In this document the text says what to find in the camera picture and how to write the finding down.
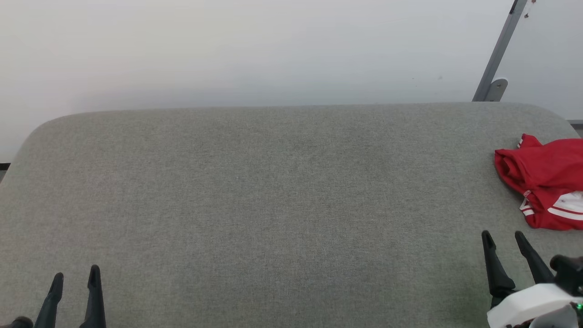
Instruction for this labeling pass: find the red Bulls 23 jersey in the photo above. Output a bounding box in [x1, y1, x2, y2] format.
[494, 133, 583, 231]

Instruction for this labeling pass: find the grey fabric sofa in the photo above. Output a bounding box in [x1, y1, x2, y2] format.
[0, 101, 583, 328]

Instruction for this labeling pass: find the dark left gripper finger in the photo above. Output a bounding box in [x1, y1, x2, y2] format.
[34, 272, 65, 328]
[80, 264, 107, 328]

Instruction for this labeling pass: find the grey metal pole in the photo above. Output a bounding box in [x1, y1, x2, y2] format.
[472, 0, 528, 102]

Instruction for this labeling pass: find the grey metal pole bracket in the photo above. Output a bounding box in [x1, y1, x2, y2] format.
[483, 78, 509, 102]

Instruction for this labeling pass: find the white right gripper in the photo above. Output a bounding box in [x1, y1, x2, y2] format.
[481, 230, 583, 328]

